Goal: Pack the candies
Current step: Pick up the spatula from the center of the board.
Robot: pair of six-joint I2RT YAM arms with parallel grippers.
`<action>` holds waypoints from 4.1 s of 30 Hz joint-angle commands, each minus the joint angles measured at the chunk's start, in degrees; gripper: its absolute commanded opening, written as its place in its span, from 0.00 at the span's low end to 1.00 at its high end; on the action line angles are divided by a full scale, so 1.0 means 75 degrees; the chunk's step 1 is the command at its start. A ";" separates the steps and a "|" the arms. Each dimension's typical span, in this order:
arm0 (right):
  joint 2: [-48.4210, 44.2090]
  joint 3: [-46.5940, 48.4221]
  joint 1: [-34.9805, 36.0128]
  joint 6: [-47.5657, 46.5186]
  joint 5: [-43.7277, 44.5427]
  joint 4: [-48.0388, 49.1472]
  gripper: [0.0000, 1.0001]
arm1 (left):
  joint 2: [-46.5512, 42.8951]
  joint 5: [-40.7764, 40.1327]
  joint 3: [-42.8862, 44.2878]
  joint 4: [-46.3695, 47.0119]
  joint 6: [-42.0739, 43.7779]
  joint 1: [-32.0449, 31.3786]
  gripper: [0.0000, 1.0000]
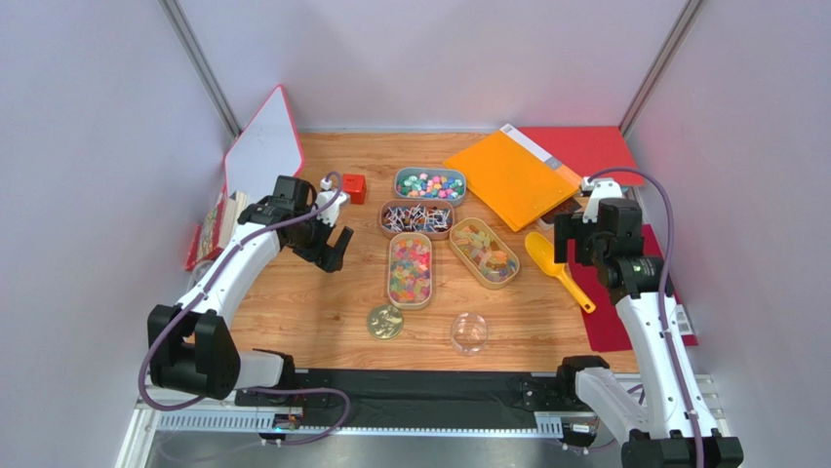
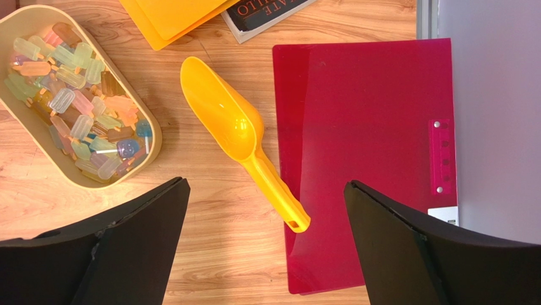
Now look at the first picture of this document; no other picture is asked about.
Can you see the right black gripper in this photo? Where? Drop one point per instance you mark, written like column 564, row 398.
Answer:
column 580, row 231

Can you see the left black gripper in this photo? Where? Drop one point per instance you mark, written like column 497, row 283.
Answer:
column 330, row 259

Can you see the yellow plastic scoop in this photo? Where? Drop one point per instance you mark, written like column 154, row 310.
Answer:
column 542, row 252

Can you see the beige tray of star candies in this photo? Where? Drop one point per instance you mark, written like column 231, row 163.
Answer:
column 409, row 283

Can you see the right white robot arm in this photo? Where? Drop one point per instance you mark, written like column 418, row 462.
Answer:
column 673, row 427

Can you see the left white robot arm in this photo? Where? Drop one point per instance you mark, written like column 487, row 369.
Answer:
column 190, row 347

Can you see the beige tray of popsicle candies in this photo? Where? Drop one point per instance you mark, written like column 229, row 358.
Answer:
column 483, row 253

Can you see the grey tray of round candies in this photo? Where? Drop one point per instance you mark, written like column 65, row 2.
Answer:
column 426, row 184

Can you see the orange folder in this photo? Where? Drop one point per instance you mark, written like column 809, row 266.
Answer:
column 515, row 177

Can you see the red cube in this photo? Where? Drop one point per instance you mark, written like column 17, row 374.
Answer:
column 355, row 186

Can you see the red folder at back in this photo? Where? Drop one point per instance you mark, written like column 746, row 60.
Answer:
column 585, row 150

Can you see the gold round lid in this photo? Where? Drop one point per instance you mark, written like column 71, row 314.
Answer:
column 385, row 322

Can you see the dark red folder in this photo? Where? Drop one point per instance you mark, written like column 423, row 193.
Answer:
column 606, row 332

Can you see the stack of books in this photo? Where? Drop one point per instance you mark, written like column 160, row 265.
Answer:
column 215, row 232

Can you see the clear plastic cup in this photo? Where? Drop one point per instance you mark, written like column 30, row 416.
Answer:
column 198, row 272

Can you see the clear glass jar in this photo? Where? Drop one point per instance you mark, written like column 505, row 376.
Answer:
column 469, row 334

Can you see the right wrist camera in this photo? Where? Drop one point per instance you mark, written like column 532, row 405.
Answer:
column 598, row 189

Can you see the white board with red frame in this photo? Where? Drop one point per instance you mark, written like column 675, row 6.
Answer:
column 268, row 147

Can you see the aluminium rail frame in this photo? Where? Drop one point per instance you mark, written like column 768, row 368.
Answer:
column 253, row 429

